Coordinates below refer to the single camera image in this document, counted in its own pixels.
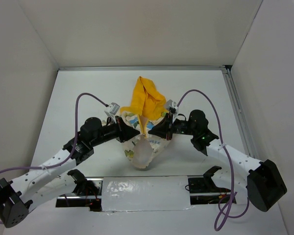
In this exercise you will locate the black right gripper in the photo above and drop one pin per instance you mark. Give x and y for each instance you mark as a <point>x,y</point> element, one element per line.
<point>163,128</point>

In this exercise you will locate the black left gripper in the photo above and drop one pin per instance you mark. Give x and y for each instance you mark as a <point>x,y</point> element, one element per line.
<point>124,132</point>

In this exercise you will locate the yellow and white kids jacket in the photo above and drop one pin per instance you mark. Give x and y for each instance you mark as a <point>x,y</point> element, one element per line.
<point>145,111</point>

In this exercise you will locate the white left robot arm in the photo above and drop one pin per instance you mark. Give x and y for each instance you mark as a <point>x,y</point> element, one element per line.
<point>58,175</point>

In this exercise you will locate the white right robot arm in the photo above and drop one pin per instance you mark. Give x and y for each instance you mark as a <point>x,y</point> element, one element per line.
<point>262,180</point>

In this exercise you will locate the white taped front panel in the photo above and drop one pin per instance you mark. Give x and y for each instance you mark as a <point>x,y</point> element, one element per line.
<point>133,194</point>

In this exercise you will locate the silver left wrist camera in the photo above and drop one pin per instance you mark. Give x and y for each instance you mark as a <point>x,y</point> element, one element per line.
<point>111,111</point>

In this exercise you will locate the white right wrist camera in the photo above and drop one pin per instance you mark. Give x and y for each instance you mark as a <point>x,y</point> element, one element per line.
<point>172,107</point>

